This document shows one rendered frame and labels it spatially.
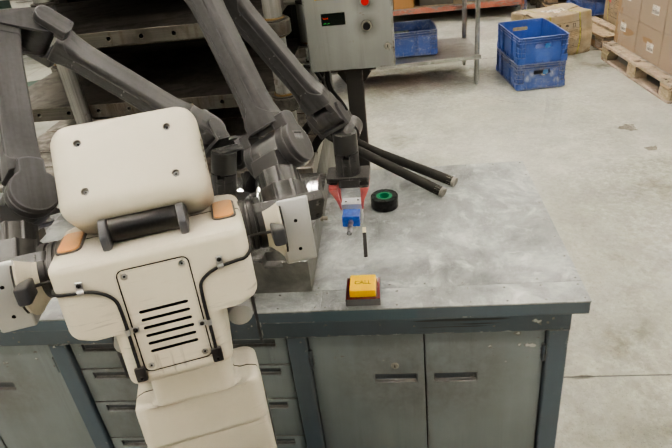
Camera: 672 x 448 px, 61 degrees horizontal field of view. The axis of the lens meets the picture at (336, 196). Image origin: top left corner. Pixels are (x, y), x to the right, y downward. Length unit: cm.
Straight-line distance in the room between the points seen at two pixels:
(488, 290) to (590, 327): 121
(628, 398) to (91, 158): 193
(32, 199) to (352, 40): 128
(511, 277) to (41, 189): 100
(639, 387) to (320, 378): 122
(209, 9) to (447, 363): 101
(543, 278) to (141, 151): 95
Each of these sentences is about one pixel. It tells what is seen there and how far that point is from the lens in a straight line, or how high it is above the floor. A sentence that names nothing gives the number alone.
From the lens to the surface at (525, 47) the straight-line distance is 484.
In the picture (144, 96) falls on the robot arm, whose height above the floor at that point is 131.
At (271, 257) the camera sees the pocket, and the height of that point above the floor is 87.
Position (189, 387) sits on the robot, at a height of 94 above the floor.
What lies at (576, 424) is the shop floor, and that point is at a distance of 219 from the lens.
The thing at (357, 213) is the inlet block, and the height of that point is 95.
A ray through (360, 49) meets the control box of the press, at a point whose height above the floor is 114.
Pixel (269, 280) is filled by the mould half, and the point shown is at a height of 84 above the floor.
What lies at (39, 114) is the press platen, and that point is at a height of 101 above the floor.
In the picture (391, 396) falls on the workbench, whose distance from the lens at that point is 162.
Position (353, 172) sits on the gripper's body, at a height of 105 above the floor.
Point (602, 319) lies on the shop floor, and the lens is 259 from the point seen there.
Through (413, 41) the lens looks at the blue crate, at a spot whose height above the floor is 39.
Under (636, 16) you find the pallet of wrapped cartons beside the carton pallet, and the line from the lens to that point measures 542.
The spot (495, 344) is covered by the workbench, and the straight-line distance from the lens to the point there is 150.
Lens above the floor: 166
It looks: 29 degrees down
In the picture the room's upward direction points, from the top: 7 degrees counter-clockwise
